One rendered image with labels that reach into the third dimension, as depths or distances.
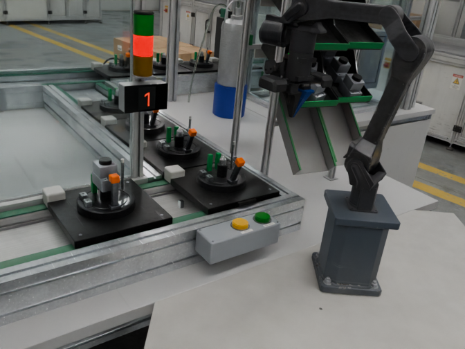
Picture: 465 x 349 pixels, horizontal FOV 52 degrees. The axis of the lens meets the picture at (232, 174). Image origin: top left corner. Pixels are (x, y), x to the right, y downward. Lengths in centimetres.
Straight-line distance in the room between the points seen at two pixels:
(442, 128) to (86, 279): 456
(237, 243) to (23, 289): 47
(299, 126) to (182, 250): 58
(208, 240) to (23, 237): 43
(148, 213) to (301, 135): 56
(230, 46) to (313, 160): 89
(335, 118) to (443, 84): 365
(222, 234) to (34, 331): 44
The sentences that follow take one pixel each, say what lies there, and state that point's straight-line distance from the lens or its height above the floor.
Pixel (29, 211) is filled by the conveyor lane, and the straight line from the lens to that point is 126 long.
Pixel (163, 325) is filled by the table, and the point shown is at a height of 86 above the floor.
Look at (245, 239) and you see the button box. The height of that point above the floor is 94.
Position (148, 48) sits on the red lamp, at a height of 133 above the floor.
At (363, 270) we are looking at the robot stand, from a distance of 117.
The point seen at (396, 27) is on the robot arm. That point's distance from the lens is 101.
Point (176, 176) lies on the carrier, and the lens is 136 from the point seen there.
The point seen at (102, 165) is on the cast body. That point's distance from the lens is 115.
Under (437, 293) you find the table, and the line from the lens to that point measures 130.
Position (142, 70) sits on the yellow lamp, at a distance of 124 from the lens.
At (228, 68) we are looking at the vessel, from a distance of 221.
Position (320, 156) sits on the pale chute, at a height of 102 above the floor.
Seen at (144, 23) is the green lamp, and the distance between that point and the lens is 122.
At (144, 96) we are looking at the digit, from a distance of 126.
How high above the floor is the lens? 155
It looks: 24 degrees down
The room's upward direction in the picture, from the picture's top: 6 degrees clockwise
